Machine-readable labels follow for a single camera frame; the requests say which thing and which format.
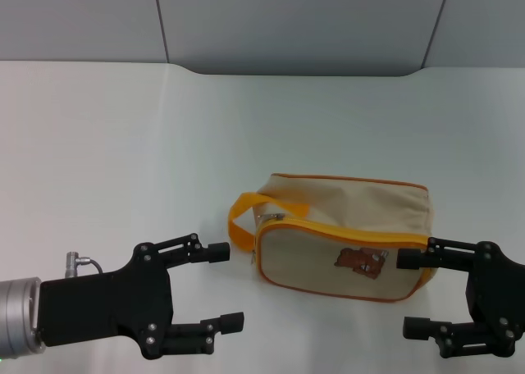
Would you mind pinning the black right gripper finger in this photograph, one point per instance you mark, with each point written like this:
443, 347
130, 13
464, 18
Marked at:
412, 259
463, 339

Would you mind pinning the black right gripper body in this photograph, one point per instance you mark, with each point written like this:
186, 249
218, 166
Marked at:
498, 296

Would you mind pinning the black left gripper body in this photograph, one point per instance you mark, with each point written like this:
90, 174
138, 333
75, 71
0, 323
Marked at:
106, 304

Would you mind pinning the beige bear-print zipper bag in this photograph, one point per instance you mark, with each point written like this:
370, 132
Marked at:
328, 210

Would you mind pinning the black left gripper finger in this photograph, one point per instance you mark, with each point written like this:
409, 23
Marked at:
188, 339
215, 253

